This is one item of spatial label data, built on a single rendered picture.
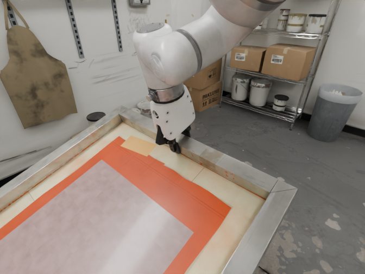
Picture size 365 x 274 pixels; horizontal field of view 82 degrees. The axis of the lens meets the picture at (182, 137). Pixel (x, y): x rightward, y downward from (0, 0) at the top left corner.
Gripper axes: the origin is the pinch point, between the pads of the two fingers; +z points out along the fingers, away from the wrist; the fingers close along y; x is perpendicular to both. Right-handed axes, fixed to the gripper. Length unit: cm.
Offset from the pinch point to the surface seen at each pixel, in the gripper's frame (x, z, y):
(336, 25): 21, 75, 303
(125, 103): 200, 109, 85
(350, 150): -48, 189, 222
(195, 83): 167, 130, 192
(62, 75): 195, 39, 32
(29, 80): 195, 30, 5
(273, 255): -27, 139, 36
